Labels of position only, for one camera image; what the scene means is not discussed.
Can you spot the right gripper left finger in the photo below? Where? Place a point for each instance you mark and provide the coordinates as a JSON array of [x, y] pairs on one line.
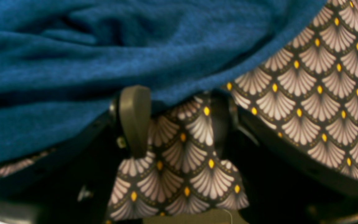
[[130, 116]]

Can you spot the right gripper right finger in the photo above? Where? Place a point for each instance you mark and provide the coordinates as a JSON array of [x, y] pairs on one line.
[[224, 117]]

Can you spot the fan-patterned table cloth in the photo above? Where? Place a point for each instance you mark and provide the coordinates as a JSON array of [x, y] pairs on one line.
[[294, 158]]

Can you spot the blue T-shirt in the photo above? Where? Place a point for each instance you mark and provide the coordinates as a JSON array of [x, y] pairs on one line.
[[61, 61]]

